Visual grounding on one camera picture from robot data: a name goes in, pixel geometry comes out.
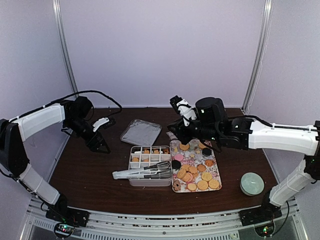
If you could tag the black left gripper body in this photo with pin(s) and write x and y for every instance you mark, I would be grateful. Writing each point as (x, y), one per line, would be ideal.
(88, 140)

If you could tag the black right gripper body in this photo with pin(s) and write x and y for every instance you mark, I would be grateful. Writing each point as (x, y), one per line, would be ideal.
(205, 133)

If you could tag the silver serving tongs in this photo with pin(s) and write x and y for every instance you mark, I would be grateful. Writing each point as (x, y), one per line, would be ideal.
(160, 170)

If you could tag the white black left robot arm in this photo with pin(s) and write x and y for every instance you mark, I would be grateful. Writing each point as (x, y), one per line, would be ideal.
(15, 155)

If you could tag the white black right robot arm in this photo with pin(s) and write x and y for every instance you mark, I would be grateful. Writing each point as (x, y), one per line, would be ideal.
(293, 153)

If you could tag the black sandwich cookie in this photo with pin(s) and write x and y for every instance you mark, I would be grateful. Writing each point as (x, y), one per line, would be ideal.
(176, 164)
(206, 152)

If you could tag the round tan perforated biscuit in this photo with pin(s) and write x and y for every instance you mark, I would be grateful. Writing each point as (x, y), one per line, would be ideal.
(184, 147)

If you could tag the clear printed cookie wrappers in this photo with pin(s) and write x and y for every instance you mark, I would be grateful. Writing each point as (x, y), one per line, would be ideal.
(171, 135)

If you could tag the pink sandwich cookie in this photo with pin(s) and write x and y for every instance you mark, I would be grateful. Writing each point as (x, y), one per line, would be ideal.
(179, 157)

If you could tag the grey divided cookie tin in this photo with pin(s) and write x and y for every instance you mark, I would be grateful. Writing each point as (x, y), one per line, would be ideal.
(148, 159)

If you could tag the floral rectangular tray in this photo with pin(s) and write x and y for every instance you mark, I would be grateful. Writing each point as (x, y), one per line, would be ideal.
(198, 173)

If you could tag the silver tin lid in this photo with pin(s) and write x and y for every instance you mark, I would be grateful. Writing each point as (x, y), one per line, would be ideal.
(141, 133)

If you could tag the flower shaped brown cookie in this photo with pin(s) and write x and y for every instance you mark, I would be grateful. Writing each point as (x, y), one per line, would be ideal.
(176, 186)

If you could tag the pale green ceramic bowl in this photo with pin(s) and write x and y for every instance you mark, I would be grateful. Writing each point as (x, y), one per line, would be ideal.
(251, 184)

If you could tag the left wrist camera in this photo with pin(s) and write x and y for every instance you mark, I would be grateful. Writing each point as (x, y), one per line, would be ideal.
(104, 122)

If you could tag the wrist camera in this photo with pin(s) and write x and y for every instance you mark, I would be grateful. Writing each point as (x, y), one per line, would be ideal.
(211, 110)
(104, 122)

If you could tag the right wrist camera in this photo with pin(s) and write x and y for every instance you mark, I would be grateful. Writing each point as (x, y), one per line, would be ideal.
(211, 110)

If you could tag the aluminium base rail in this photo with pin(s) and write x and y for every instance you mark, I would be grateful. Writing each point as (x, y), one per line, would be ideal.
(223, 225)

